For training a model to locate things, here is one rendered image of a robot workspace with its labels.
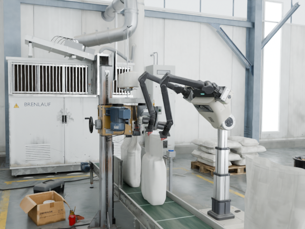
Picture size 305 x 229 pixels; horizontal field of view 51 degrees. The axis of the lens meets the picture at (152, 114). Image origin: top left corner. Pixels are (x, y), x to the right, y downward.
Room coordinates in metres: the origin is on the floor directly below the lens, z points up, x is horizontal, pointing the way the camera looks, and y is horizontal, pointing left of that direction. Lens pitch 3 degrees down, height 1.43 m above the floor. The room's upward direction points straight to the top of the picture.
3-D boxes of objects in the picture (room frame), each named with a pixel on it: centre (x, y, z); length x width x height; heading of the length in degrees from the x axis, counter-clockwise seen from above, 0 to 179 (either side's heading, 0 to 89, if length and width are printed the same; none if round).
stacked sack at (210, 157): (6.07, -1.31, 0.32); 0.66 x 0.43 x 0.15; 114
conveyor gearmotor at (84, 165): (4.96, 1.01, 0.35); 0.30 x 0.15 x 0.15; 22
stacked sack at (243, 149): (6.32, -1.86, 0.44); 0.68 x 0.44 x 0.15; 112
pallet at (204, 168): (6.38, -1.50, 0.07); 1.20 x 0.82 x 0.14; 114
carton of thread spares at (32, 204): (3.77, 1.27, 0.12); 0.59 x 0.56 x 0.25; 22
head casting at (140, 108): (3.67, 0.11, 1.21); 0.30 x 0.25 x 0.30; 22
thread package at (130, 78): (3.34, 0.22, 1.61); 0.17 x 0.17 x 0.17
